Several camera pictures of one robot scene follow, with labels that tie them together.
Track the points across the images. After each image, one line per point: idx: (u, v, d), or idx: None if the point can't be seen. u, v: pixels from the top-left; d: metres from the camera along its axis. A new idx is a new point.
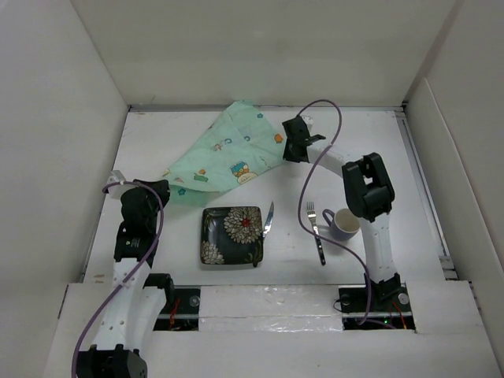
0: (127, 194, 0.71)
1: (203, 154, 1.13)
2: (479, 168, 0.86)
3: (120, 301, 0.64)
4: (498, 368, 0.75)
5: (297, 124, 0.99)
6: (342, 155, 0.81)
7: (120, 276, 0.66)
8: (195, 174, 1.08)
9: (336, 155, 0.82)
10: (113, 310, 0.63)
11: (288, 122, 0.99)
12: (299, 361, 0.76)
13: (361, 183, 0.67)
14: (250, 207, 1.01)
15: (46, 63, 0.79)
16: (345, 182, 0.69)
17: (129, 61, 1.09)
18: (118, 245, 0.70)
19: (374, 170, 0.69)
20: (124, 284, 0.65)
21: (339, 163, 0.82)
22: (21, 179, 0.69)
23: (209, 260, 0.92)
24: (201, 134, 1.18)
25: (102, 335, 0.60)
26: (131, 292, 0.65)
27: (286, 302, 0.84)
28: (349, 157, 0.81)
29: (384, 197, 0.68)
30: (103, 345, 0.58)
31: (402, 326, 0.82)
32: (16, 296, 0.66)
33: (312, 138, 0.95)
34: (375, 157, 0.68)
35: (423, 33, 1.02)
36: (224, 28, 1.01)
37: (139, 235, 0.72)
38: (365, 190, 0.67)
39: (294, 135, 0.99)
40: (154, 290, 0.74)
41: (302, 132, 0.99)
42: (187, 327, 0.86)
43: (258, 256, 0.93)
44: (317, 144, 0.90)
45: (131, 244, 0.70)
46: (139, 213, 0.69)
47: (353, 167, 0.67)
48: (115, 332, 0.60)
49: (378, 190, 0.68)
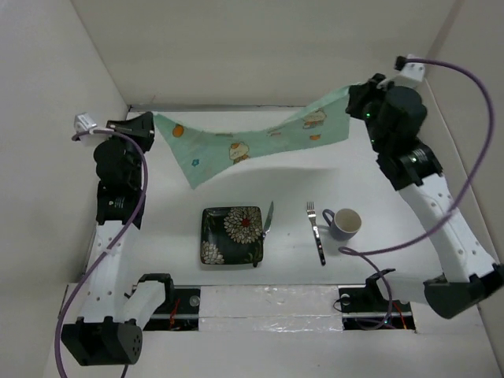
0: (101, 152, 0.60)
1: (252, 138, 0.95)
2: (479, 168, 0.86)
3: (105, 270, 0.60)
4: (498, 367, 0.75)
5: (416, 117, 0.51)
6: (465, 255, 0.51)
7: (105, 242, 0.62)
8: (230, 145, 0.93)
9: (456, 248, 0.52)
10: (98, 280, 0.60)
11: (403, 112, 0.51)
12: (299, 362, 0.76)
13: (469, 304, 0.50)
14: (249, 207, 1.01)
15: (48, 63, 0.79)
16: (453, 290, 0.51)
17: (129, 61, 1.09)
18: (101, 208, 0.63)
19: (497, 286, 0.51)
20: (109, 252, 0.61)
21: (449, 254, 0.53)
22: (21, 179, 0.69)
23: (209, 260, 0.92)
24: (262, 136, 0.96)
25: (90, 306, 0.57)
26: (117, 260, 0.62)
27: (286, 302, 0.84)
28: (474, 259, 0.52)
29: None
30: (90, 315, 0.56)
31: (402, 326, 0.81)
32: (16, 296, 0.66)
33: (418, 158, 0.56)
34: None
35: (422, 34, 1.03)
36: (224, 28, 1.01)
37: (123, 193, 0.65)
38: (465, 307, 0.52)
39: (397, 132, 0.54)
40: (153, 283, 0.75)
41: (411, 134, 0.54)
42: (187, 327, 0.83)
43: (258, 256, 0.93)
44: (430, 190, 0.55)
45: (116, 205, 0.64)
46: (120, 172, 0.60)
47: (478, 288, 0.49)
48: (103, 303, 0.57)
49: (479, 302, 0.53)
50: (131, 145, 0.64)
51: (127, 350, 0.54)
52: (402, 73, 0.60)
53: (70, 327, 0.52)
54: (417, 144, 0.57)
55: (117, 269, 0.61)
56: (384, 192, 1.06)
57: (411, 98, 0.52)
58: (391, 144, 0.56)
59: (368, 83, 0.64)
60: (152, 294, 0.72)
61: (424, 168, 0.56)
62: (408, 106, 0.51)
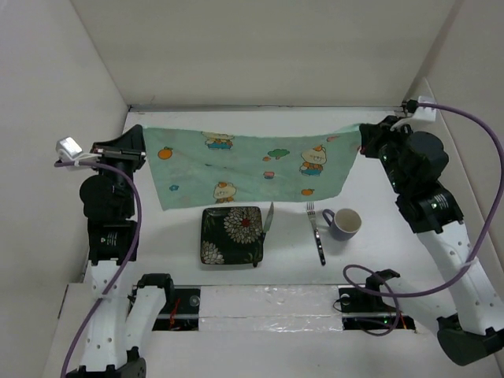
0: (88, 187, 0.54)
1: (245, 165, 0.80)
2: (479, 168, 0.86)
3: (103, 313, 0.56)
4: (498, 368, 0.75)
5: (438, 164, 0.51)
6: (481, 302, 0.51)
7: (100, 283, 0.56)
8: (218, 172, 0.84)
9: (474, 299, 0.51)
10: (97, 324, 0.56)
11: (424, 157, 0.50)
12: (299, 362, 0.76)
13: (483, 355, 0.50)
14: (249, 207, 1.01)
15: (48, 64, 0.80)
16: (468, 342, 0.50)
17: (129, 61, 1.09)
18: (93, 246, 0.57)
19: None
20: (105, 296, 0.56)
21: (466, 305, 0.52)
22: (20, 179, 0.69)
23: (209, 260, 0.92)
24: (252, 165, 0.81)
25: (90, 354, 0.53)
26: (116, 302, 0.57)
27: (286, 302, 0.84)
28: (491, 313, 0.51)
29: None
30: (91, 364, 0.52)
31: (402, 326, 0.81)
32: (16, 298, 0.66)
33: (439, 203, 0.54)
34: None
35: (422, 35, 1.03)
36: (224, 28, 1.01)
37: (116, 228, 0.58)
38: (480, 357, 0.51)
39: (417, 177, 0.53)
40: (150, 298, 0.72)
41: (432, 179, 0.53)
42: (187, 327, 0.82)
43: (258, 256, 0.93)
44: (452, 238, 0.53)
45: (108, 242, 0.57)
46: (109, 212, 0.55)
47: (496, 344, 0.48)
48: (104, 351, 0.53)
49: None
50: (123, 177, 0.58)
51: None
52: (414, 116, 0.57)
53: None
54: (439, 188, 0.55)
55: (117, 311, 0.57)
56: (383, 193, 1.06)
57: (431, 147, 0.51)
58: (412, 188, 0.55)
59: (380, 127, 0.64)
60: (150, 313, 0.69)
61: (445, 212, 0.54)
62: (428, 153, 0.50)
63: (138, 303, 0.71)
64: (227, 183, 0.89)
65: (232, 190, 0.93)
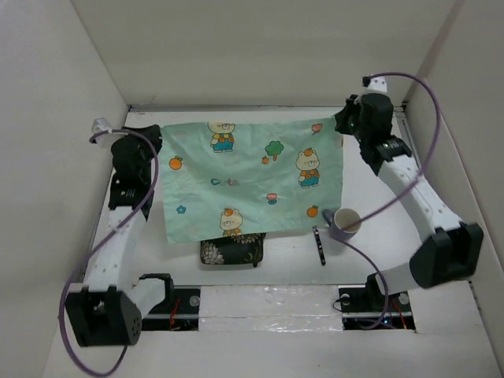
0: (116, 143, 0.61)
1: (246, 168, 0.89)
2: (478, 168, 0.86)
3: (115, 244, 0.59)
4: (498, 368, 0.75)
5: (385, 111, 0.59)
6: (432, 210, 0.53)
7: (114, 223, 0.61)
8: (224, 183, 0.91)
9: (423, 206, 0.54)
10: (107, 253, 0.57)
11: (372, 105, 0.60)
12: (299, 362, 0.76)
13: (442, 263, 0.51)
14: None
15: (48, 64, 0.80)
16: (422, 249, 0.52)
17: (129, 61, 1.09)
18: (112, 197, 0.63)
19: (467, 242, 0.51)
20: (118, 231, 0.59)
21: (420, 215, 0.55)
22: (21, 179, 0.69)
23: (209, 260, 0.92)
24: (253, 170, 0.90)
25: (94, 276, 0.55)
26: (126, 238, 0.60)
27: (286, 302, 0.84)
28: (441, 216, 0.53)
29: (461, 277, 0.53)
30: (96, 285, 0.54)
31: (402, 326, 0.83)
32: (16, 297, 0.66)
33: (392, 146, 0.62)
34: (474, 228, 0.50)
35: (422, 34, 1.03)
36: (224, 28, 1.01)
37: (135, 187, 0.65)
38: (443, 271, 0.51)
39: (371, 127, 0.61)
40: (153, 288, 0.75)
41: (385, 127, 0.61)
42: (187, 327, 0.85)
43: (258, 256, 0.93)
44: (400, 164, 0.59)
45: (125, 194, 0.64)
46: (131, 165, 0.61)
47: (444, 239, 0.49)
48: (109, 275, 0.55)
49: (458, 267, 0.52)
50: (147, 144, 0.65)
51: (128, 327, 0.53)
52: (370, 87, 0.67)
53: (74, 300, 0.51)
54: (393, 138, 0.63)
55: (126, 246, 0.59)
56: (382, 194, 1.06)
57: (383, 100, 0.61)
58: (369, 138, 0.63)
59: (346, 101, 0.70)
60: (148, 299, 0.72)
61: (397, 153, 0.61)
62: (377, 102, 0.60)
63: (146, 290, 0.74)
64: (234, 209, 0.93)
65: (239, 221, 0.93)
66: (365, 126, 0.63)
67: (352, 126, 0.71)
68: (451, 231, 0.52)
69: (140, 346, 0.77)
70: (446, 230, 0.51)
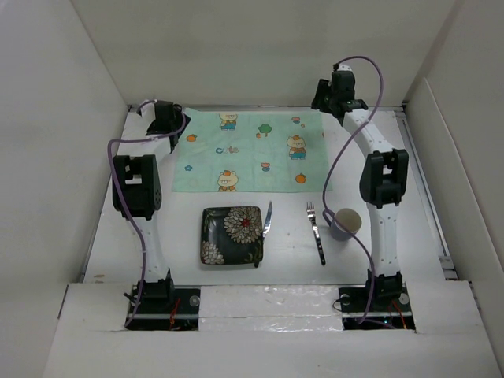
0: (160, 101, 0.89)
1: (246, 139, 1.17)
2: (478, 167, 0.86)
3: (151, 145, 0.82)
4: (498, 368, 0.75)
5: (346, 79, 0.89)
6: (373, 140, 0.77)
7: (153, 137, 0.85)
8: (227, 147, 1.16)
9: (368, 138, 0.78)
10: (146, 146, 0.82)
11: (337, 74, 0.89)
12: (299, 362, 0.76)
13: (379, 176, 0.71)
14: (249, 207, 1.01)
15: (48, 62, 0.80)
16: (365, 167, 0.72)
17: (130, 61, 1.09)
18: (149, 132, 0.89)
19: (397, 165, 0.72)
20: (153, 139, 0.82)
21: (367, 146, 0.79)
22: (21, 178, 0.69)
23: (209, 260, 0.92)
24: (250, 141, 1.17)
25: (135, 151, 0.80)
26: (157, 145, 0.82)
27: (286, 302, 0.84)
28: (379, 145, 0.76)
29: (394, 194, 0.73)
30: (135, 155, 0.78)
31: (402, 326, 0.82)
32: (16, 296, 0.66)
33: (353, 103, 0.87)
34: (402, 153, 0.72)
35: (422, 34, 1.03)
36: (224, 27, 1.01)
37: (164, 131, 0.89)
38: (379, 183, 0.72)
39: (338, 90, 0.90)
40: (163, 261, 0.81)
41: (348, 91, 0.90)
42: (187, 326, 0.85)
43: (258, 256, 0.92)
44: (357, 116, 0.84)
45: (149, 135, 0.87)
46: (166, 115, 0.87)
47: (379, 157, 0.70)
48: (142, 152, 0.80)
49: (392, 185, 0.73)
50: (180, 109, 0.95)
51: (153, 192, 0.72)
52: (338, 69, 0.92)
53: (119, 157, 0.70)
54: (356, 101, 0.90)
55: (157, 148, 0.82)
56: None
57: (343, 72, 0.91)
58: (337, 99, 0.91)
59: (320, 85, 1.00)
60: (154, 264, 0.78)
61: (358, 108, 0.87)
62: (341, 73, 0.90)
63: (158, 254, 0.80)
64: (231, 171, 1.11)
65: (235, 181, 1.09)
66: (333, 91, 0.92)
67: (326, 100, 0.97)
68: (387, 157, 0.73)
69: (139, 346, 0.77)
70: (381, 153, 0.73)
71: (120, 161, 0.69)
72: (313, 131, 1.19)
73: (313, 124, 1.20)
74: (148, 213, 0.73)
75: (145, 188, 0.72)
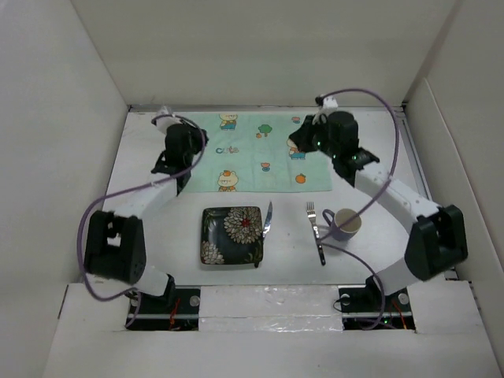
0: (172, 127, 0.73)
1: (246, 139, 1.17)
2: (478, 168, 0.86)
3: (149, 194, 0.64)
4: (498, 368, 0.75)
5: (350, 128, 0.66)
6: (409, 201, 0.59)
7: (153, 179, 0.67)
8: (227, 147, 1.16)
9: (400, 200, 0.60)
10: (140, 194, 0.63)
11: (338, 123, 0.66)
12: (299, 362, 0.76)
13: (434, 247, 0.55)
14: (249, 207, 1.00)
15: (48, 62, 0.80)
16: (411, 238, 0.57)
17: (129, 61, 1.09)
18: (156, 167, 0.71)
19: (450, 226, 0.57)
20: (153, 185, 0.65)
21: (401, 209, 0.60)
22: (20, 178, 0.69)
23: (209, 260, 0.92)
24: (250, 140, 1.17)
25: (122, 206, 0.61)
26: (158, 193, 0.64)
27: (286, 302, 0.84)
28: (418, 205, 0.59)
29: (455, 262, 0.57)
30: (121, 211, 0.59)
31: (402, 326, 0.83)
32: (16, 297, 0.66)
33: (361, 157, 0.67)
34: (453, 210, 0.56)
35: (422, 35, 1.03)
36: (224, 27, 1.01)
37: (176, 165, 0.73)
38: (437, 255, 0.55)
39: (340, 142, 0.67)
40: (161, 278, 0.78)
41: (353, 142, 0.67)
42: (187, 327, 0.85)
43: (258, 256, 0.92)
44: (372, 170, 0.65)
45: (168, 169, 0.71)
46: (180, 145, 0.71)
47: (428, 224, 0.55)
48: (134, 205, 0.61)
49: (450, 253, 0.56)
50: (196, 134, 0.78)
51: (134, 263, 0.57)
52: (325, 105, 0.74)
53: (99, 213, 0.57)
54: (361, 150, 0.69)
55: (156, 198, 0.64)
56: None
57: (342, 115, 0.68)
58: (340, 153, 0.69)
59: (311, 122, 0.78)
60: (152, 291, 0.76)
61: (366, 162, 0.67)
62: (341, 120, 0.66)
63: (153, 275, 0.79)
64: (231, 171, 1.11)
65: (235, 181, 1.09)
66: (335, 141, 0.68)
67: (320, 145, 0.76)
68: (433, 217, 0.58)
69: (140, 346, 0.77)
70: (427, 216, 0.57)
71: (101, 217, 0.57)
72: None
73: None
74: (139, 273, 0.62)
75: (121, 259, 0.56)
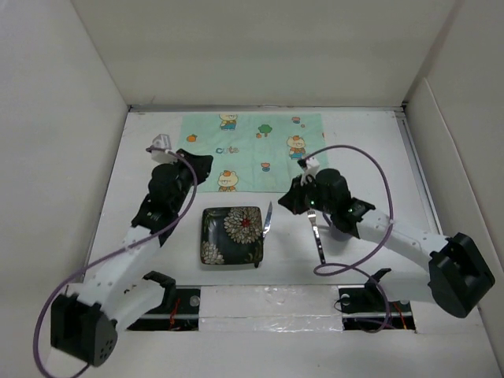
0: (157, 172, 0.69)
1: (247, 139, 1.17)
2: (478, 168, 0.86)
3: (120, 262, 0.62)
4: (498, 368, 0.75)
5: (339, 185, 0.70)
6: (416, 239, 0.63)
7: (128, 241, 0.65)
8: (227, 146, 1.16)
9: (409, 242, 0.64)
10: (109, 268, 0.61)
11: (326, 183, 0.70)
12: (299, 361, 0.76)
13: (460, 281, 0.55)
14: (250, 207, 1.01)
15: (48, 61, 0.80)
16: (435, 276, 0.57)
17: (129, 61, 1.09)
18: (138, 215, 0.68)
19: (465, 254, 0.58)
20: (128, 250, 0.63)
21: (411, 250, 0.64)
22: (20, 177, 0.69)
23: (209, 261, 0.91)
24: (250, 140, 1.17)
25: (89, 286, 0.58)
26: (131, 258, 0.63)
27: (286, 302, 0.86)
28: (426, 242, 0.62)
29: (486, 289, 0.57)
30: (86, 296, 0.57)
31: (402, 326, 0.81)
32: (14, 297, 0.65)
33: (357, 209, 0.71)
34: (463, 238, 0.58)
35: (423, 34, 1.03)
36: (224, 27, 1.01)
37: (161, 212, 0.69)
38: (467, 289, 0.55)
39: (334, 200, 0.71)
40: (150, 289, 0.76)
41: (346, 196, 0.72)
42: (187, 327, 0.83)
43: (259, 256, 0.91)
44: (371, 219, 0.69)
45: (152, 216, 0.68)
46: (164, 191, 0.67)
47: (446, 260, 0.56)
48: (101, 285, 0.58)
49: (477, 281, 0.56)
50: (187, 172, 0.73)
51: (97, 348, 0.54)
52: (309, 167, 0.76)
53: (61, 298, 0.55)
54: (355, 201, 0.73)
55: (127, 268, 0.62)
56: (374, 191, 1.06)
57: (329, 174, 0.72)
58: (337, 209, 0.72)
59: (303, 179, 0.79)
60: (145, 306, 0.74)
61: (364, 212, 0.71)
62: (331, 179, 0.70)
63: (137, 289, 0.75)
64: (231, 171, 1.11)
65: (235, 181, 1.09)
66: (327, 200, 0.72)
67: (312, 204, 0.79)
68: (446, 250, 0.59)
69: (140, 346, 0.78)
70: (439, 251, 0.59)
71: (61, 303, 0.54)
72: (313, 130, 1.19)
73: (313, 124, 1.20)
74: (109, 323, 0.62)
75: (84, 342, 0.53)
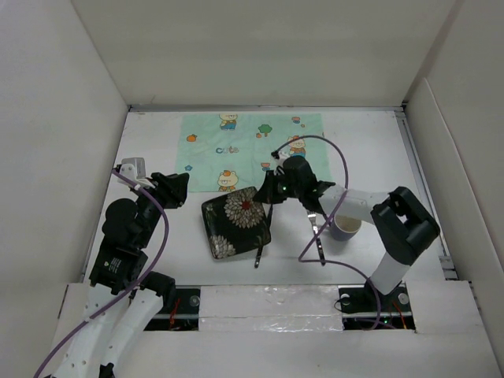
0: (110, 212, 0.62)
1: (247, 139, 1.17)
2: (478, 168, 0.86)
3: (85, 336, 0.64)
4: (498, 368, 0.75)
5: (302, 168, 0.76)
6: (365, 199, 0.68)
7: (91, 307, 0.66)
8: (227, 146, 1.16)
9: (357, 201, 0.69)
10: (77, 346, 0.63)
11: (291, 167, 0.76)
12: (299, 362, 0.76)
13: (400, 226, 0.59)
14: (246, 189, 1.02)
15: (47, 62, 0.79)
16: (379, 227, 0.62)
17: (129, 61, 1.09)
18: (95, 268, 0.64)
19: (407, 205, 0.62)
20: (90, 321, 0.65)
21: (361, 209, 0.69)
22: (20, 177, 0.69)
23: (221, 253, 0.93)
24: (250, 140, 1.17)
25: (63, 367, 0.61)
26: (98, 329, 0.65)
27: (286, 302, 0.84)
28: (372, 199, 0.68)
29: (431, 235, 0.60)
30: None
31: (402, 326, 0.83)
32: (13, 297, 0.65)
33: (320, 188, 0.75)
34: (403, 191, 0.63)
35: (423, 34, 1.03)
36: (224, 27, 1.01)
37: (121, 257, 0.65)
38: (407, 231, 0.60)
39: (299, 182, 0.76)
40: (149, 300, 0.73)
41: (311, 178, 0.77)
42: (187, 326, 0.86)
43: (267, 237, 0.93)
44: (329, 192, 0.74)
45: (110, 268, 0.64)
46: (122, 238, 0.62)
47: (386, 209, 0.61)
48: (75, 366, 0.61)
49: (420, 227, 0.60)
50: (148, 211, 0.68)
51: None
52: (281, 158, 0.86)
53: None
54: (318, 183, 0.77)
55: (97, 339, 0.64)
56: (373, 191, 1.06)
57: (294, 161, 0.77)
58: (303, 191, 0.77)
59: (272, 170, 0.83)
60: (143, 319, 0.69)
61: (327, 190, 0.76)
62: (295, 164, 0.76)
63: (132, 305, 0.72)
64: (231, 171, 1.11)
65: (235, 181, 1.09)
66: (295, 183, 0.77)
67: (284, 190, 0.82)
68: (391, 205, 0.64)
69: (139, 346, 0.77)
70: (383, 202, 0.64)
71: None
72: (313, 130, 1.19)
73: (313, 124, 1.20)
74: (107, 369, 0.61)
75: None
